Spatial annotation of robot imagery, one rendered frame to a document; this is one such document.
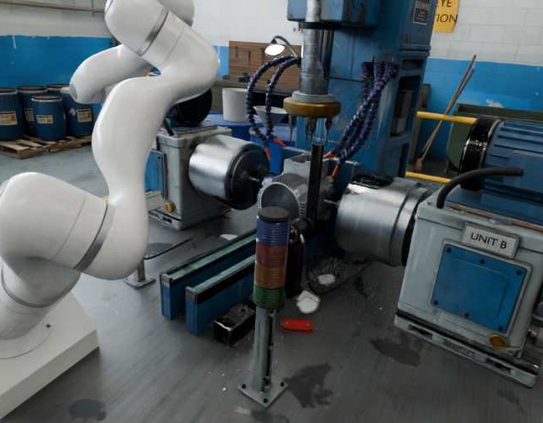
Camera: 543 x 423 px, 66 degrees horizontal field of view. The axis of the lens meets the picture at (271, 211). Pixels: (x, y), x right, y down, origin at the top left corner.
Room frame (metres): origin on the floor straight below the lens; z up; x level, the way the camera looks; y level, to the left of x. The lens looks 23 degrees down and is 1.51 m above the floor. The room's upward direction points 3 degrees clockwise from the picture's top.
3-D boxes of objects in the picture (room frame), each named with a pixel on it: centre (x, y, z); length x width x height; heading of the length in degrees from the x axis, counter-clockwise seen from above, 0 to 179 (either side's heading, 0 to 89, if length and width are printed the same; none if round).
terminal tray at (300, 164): (1.34, -0.11, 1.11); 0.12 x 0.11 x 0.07; 144
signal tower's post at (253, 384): (0.70, -0.01, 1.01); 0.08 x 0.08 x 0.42; 54
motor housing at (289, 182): (1.31, -0.08, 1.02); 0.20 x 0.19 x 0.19; 144
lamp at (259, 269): (0.70, -0.01, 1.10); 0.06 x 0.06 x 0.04
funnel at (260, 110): (2.97, 0.04, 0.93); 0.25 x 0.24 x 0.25; 154
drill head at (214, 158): (1.52, 0.20, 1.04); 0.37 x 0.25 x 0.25; 54
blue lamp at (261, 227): (0.70, -0.01, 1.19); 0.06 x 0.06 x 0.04
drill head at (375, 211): (1.11, -0.35, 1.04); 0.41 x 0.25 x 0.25; 54
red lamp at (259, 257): (0.70, -0.01, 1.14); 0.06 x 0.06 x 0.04
